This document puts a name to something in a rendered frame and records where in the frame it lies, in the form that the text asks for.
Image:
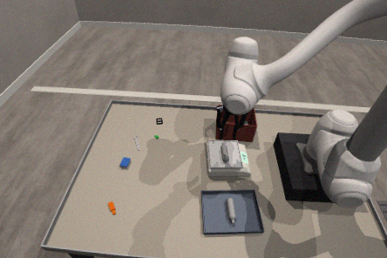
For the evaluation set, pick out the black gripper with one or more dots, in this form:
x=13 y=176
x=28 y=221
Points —
x=221 y=124

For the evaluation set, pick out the red open box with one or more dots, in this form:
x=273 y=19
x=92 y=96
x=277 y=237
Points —
x=246 y=133

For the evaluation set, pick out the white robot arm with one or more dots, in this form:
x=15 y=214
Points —
x=349 y=167

